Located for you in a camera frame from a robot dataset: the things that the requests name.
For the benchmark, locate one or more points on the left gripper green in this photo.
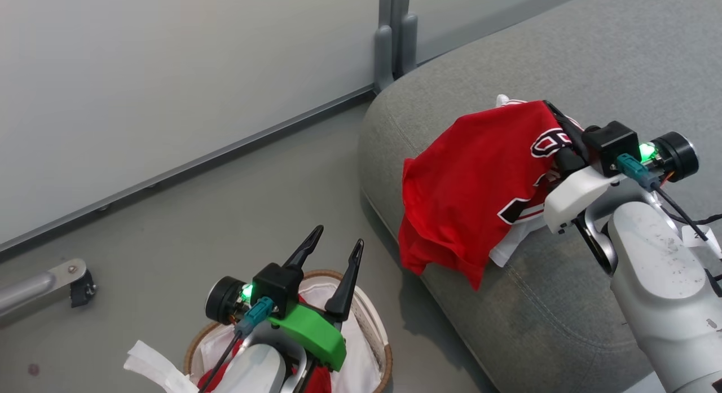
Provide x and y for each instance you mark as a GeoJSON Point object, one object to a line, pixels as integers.
{"type": "Point", "coordinates": [316, 334]}

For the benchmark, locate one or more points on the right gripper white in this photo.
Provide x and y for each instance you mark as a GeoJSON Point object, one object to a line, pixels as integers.
{"type": "Point", "coordinates": [572, 198]}

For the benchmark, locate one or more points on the red sports jersey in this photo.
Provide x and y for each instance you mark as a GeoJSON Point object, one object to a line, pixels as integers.
{"type": "Point", "coordinates": [474, 179]}

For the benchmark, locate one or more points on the white garment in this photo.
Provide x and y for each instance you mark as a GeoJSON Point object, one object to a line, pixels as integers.
{"type": "Point", "coordinates": [507, 247]}

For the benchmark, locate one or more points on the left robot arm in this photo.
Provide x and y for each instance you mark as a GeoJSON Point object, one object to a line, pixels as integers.
{"type": "Point", "coordinates": [256, 373]}

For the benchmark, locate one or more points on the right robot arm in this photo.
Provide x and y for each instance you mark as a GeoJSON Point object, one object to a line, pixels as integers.
{"type": "Point", "coordinates": [660, 280]}

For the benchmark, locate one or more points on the round wicker laundry basket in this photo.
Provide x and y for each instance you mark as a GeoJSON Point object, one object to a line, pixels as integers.
{"type": "Point", "coordinates": [385, 356]}

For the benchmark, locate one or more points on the grey fabric sofa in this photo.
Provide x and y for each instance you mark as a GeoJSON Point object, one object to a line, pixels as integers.
{"type": "Point", "coordinates": [564, 325]}

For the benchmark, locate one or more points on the black foot of leg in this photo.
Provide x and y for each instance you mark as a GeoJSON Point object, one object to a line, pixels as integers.
{"type": "Point", "coordinates": [83, 288]}

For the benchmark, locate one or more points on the silver metal leg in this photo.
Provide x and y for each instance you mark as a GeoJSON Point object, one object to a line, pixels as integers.
{"type": "Point", "coordinates": [36, 286]}

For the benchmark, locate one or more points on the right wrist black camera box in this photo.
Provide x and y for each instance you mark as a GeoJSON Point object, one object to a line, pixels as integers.
{"type": "Point", "coordinates": [612, 146]}

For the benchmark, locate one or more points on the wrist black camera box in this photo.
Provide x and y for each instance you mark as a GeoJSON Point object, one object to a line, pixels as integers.
{"type": "Point", "coordinates": [612, 146]}
{"type": "Point", "coordinates": [277, 286]}

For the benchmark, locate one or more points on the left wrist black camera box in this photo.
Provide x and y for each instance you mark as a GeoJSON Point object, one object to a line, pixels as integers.
{"type": "Point", "coordinates": [277, 286]}

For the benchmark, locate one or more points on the grey metal floor rail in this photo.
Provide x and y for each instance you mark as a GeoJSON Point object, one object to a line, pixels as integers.
{"type": "Point", "coordinates": [186, 166]}

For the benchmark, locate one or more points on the grey partition post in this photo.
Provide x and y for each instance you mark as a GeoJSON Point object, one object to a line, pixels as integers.
{"type": "Point", "coordinates": [395, 38]}

